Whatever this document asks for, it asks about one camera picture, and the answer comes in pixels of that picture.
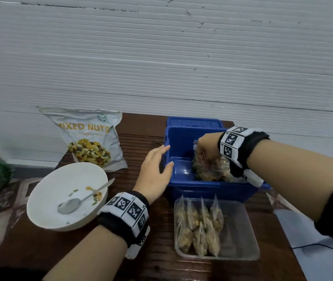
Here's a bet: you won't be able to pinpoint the person's right forearm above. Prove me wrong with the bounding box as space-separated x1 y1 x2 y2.
247 139 333 223

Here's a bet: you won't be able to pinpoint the pile of small nut packets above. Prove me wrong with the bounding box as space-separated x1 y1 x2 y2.
175 195 225 258

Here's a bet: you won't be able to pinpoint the clear plastic tray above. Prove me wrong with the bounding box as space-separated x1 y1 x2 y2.
174 196 261 261

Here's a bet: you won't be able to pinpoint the blue plastic box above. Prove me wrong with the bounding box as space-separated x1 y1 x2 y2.
163 126 272 205

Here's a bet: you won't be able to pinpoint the large white nut pouch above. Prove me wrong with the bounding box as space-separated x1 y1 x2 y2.
37 106 128 173

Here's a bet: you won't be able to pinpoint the person's left forearm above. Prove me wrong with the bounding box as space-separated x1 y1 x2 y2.
42 225 128 281

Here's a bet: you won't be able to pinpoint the white bowl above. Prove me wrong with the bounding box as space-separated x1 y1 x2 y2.
26 162 109 232

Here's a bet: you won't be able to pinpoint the person's right hand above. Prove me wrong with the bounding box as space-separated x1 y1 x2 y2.
195 132 224 170

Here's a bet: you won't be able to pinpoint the black white marker wristband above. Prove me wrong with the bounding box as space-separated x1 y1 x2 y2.
217 126 271 188
97 190 151 260

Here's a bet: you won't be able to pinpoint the metal spoon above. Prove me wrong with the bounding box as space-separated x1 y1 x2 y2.
57 178 116 215

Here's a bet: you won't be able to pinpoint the person's left hand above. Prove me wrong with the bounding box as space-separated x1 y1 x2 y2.
133 145 174 205

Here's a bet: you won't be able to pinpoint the leftover nut pieces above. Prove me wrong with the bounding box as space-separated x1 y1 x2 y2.
68 186 103 206

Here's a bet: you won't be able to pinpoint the clear nut-filled bag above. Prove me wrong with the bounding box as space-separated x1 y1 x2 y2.
192 140 235 183

